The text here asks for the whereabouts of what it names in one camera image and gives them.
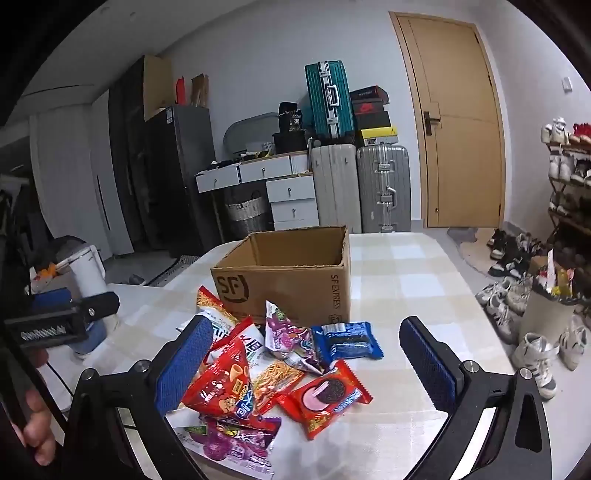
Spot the teal suitcase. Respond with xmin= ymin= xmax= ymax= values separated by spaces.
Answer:
xmin=305 ymin=60 xmax=356 ymax=141

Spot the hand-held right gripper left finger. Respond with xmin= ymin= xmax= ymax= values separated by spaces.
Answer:
xmin=62 ymin=315 xmax=218 ymax=480

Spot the person's left hand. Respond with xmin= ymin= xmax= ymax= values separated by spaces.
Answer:
xmin=19 ymin=387 xmax=57 ymax=467

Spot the white drawer desk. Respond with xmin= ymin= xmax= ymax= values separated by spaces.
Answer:
xmin=195 ymin=152 xmax=320 ymax=234

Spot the white wardrobe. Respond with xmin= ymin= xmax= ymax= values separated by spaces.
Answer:
xmin=30 ymin=90 xmax=134 ymax=259

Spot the row of shelved sneakers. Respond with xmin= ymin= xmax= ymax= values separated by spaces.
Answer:
xmin=540 ymin=117 xmax=591 ymax=217

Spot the red chips packet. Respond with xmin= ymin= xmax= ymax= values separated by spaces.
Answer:
xmin=181 ymin=337 xmax=259 ymax=421

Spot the black labelled box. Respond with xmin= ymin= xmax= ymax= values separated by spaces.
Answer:
xmin=278 ymin=102 xmax=303 ymax=134

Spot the purple sweet potato packet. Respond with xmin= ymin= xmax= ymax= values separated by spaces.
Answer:
xmin=178 ymin=413 xmax=283 ymax=476

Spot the beige bin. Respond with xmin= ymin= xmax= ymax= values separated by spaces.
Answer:
xmin=519 ymin=272 xmax=580 ymax=342

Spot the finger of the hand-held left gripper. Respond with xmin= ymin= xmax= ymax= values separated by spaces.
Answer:
xmin=69 ymin=292 xmax=121 ymax=325

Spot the yellow white shoe box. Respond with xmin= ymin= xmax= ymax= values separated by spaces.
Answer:
xmin=359 ymin=126 xmax=399 ymax=148

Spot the brown cardboard box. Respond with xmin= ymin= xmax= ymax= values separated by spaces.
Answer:
xmin=210 ymin=225 xmax=352 ymax=326

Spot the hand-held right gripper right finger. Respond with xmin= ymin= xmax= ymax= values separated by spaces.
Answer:
xmin=399 ymin=316 xmax=552 ymax=480

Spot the pile of assorted shoes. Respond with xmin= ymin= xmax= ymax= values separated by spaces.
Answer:
xmin=475 ymin=228 xmax=591 ymax=400

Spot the beige round rug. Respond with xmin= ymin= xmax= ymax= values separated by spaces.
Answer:
xmin=457 ymin=228 xmax=509 ymax=278

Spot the brown paper bag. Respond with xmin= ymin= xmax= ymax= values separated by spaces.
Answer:
xmin=191 ymin=74 xmax=209 ymax=109

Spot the red cookie packet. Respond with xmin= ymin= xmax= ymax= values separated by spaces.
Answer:
xmin=276 ymin=359 xmax=374 ymax=441

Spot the purple snack packet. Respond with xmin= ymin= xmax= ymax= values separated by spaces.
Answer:
xmin=264 ymin=300 xmax=338 ymax=374

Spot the black tall cabinet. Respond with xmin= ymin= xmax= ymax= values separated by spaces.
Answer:
xmin=108 ymin=60 xmax=153 ymax=250

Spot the grey oval tub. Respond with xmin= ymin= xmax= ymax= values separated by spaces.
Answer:
xmin=224 ymin=113 xmax=282 ymax=155

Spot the black plastic basket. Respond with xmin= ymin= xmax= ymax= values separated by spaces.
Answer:
xmin=272 ymin=130 xmax=309 ymax=153

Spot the white noodle snack bag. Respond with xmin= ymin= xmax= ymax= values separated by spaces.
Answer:
xmin=178 ymin=286 xmax=241 ymax=352

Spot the woven laundry basket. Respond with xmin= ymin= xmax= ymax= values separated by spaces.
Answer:
xmin=224 ymin=191 xmax=271 ymax=236

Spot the clear orange snack bag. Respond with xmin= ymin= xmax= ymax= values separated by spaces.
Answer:
xmin=212 ymin=316 xmax=308 ymax=415

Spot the silver suitcase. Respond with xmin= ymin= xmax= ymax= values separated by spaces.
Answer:
xmin=356 ymin=145 xmax=413 ymax=234

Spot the blue cookie packet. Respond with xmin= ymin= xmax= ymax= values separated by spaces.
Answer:
xmin=310 ymin=322 xmax=385 ymax=361

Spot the black refrigerator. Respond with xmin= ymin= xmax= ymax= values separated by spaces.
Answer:
xmin=143 ymin=105 xmax=222 ymax=257

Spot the flat brown cardboard carton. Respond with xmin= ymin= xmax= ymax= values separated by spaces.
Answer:
xmin=142 ymin=55 xmax=175 ymax=121

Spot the wooden door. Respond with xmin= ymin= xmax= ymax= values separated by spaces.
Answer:
xmin=390 ymin=11 xmax=506 ymax=229

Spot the metal shoe rack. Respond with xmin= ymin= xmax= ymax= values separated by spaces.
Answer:
xmin=545 ymin=138 xmax=591 ymax=241

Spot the beige suitcase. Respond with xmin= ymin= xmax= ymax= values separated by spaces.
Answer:
xmin=309 ymin=143 xmax=362 ymax=234

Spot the blue white round appliance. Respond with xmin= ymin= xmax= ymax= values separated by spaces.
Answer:
xmin=69 ymin=318 xmax=109 ymax=358

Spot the plain black shoe box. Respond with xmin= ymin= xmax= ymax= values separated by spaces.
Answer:
xmin=353 ymin=113 xmax=393 ymax=131

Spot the black shoe box red trim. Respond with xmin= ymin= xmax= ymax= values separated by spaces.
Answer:
xmin=349 ymin=86 xmax=390 ymax=106

